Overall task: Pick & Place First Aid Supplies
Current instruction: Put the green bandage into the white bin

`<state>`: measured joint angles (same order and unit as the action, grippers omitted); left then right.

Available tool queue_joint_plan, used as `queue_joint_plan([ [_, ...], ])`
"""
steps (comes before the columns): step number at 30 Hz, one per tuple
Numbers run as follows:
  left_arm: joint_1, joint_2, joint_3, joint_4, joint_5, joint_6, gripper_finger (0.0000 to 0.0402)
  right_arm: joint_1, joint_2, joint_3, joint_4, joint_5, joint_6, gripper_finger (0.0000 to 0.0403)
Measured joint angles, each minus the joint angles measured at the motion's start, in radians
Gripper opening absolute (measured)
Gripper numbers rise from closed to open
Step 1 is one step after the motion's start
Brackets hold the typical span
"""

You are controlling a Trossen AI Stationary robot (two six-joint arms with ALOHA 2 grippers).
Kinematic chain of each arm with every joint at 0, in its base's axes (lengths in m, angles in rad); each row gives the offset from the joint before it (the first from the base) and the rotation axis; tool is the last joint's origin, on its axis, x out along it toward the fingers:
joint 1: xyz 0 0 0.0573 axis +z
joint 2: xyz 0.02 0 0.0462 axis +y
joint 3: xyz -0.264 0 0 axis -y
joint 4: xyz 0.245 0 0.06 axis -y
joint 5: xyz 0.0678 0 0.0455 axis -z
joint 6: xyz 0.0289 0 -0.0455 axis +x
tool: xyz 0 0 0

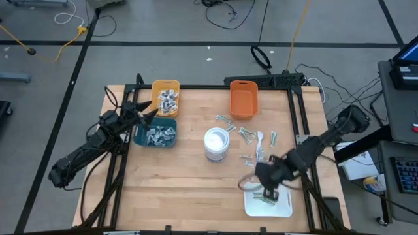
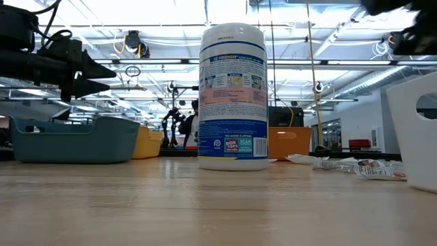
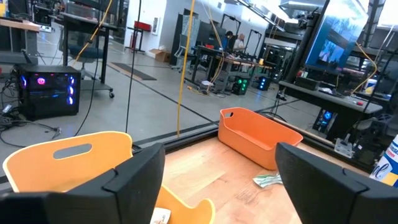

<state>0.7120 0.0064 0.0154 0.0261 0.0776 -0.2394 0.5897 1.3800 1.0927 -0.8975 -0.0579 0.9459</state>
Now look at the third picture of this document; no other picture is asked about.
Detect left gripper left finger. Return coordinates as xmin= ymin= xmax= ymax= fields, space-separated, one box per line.
xmin=46 ymin=142 xmax=165 ymax=224

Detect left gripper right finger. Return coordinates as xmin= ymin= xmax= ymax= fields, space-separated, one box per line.
xmin=275 ymin=142 xmax=398 ymax=224

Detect white square packet dark print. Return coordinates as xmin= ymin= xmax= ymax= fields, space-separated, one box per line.
xmin=150 ymin=207 xmax=172 ymax=224

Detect green white strip packet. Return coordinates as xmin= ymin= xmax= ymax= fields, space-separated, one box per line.
xmin=252 ymin=173 xmax=284 ymax=189

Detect computer tower blue lights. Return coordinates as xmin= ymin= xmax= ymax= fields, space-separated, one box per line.
xmin=312 ymin=108 xmax=336 ymax=134
xmin=256 ymin=76 xmax=272 ymax=91

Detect yellow plastic bin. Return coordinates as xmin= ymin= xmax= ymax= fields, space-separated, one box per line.
xmin=2 ymin=130 xmax=216 ymax=224

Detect orange plastic bin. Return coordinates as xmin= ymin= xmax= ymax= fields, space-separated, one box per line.
xmin=217 ymin=107 xmax=304 ymax=171

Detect grey desk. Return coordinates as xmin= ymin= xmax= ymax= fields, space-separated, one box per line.
xmin=278 ymin=80 xmax=384 ymax=141

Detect small white blue canister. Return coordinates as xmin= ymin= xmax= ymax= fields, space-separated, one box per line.
xmin=364 ymin=78 xmax=377 ymax=95

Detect black floor mat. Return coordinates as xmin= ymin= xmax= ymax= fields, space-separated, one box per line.
xmin=107 ymin=62 xmax=158 ymax=82

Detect black computer tower pink lights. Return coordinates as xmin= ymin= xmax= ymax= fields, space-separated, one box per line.
xmin=17 ymin=64 xmax=82 ymax=121

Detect computer tower green lights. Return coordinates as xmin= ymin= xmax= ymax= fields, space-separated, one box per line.
xmin=231 ymin=76 xmax=250 ymax=96

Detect black rolling desk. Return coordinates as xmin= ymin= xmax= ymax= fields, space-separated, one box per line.
xmin=58 ymin=11 xmax=115 ymax=99

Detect cardboard box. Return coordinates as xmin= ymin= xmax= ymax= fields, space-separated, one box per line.
xmin=148 ymin=48 xmax=172 ymax=63

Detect wooden top work desk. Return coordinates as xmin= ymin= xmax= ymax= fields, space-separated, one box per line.
xmin=191 ymin=45 xmax=276 ymax=94

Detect black monitor blue screen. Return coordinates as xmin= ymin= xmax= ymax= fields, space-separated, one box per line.
xmin=304 ymin=0 xmax=371 ymax=75

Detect red box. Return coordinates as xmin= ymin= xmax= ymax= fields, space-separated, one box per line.
xmin=133 ymin=21 xmax=152 ymax=32

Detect person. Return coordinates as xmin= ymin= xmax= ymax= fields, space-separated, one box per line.
xmin=233 ymin=33 xmax=247 ymax=52
xmin=221 ymin=30 xmax=234 ymax=50

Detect grey metal bracket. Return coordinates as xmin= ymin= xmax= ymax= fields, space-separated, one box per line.
xmin=334 ymin=133 xmax=355 ymax=159

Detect yellow hanging cable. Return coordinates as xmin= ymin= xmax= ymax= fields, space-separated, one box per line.
xmin=176 ymin=0 xmax=196 ymax=138

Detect white wall poster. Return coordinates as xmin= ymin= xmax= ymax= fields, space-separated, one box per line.
xmin=151 ymin=17 xmax=162 ymax=35

